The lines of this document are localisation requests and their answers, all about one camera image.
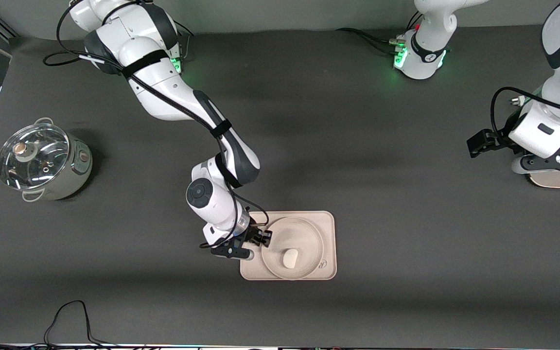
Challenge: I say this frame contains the dark grey table cloth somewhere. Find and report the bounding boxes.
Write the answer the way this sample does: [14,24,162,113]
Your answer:
[0,22,560,348]

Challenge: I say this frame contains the thin black looped cable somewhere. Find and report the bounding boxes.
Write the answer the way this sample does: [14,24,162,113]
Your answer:
[44,300,115,347]

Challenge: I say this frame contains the black right arm base cables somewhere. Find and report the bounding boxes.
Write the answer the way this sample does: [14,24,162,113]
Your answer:
[173,19,195,60]

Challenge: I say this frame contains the beige rectangular rabbit tray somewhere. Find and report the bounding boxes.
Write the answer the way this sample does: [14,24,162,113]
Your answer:
[240,210,337,281]

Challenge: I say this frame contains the black left arm base cables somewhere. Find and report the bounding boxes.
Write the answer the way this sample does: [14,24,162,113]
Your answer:
[336,10,424,56]

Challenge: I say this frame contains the round beige plate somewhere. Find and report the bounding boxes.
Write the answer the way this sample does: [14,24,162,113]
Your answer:
[261,217,324,281]

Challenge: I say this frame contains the white steamed bun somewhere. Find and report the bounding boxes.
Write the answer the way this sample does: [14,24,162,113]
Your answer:
[282,248,301,269]

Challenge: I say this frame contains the steel pot with glass lid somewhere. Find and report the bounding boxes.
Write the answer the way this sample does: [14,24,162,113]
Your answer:
[20,117,93,202]

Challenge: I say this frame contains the glass pot lid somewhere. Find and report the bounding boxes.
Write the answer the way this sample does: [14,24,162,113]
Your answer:
[0,123,70,190]

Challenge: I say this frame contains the black arm base cables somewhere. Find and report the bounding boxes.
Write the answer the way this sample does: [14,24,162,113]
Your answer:
[173,19,195,60]
[336,10,424,56]

